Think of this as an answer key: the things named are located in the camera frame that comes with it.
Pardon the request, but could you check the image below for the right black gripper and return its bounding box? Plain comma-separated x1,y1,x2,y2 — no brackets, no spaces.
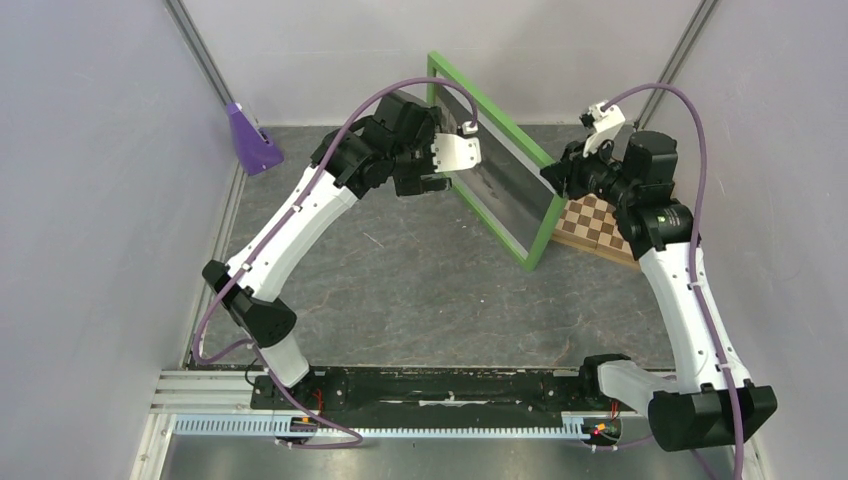
543,132,638,208

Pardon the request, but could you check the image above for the landscape photo print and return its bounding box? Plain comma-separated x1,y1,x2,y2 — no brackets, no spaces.
437,86,556,256

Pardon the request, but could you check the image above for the light wooden picture frame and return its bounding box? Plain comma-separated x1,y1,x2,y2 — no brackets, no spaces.
425,50,570,273

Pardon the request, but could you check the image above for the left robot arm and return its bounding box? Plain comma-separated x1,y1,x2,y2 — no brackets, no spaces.
202,92,450,408

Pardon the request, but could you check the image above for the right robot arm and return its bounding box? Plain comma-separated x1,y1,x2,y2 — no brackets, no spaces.
541,131,778,452

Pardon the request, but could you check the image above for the wooden chessboard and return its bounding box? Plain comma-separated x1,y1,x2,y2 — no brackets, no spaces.
552,195,639,269

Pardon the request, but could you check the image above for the purple plastic stand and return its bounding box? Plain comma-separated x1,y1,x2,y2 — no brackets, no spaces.
226,102,284,176

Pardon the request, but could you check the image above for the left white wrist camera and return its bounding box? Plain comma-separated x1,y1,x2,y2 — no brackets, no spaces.
431,121,482,173

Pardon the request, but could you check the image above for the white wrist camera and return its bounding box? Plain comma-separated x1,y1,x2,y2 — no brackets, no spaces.
431,121,482,173
580,102,626,157

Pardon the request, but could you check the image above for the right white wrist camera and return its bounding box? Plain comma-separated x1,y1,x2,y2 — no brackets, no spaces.
580,102,626,157

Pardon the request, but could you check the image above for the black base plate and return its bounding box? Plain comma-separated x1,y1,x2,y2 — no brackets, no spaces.
290,366,634,430

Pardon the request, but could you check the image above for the white slotted cable duct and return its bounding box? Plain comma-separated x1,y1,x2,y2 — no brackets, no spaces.
173,414,590,441

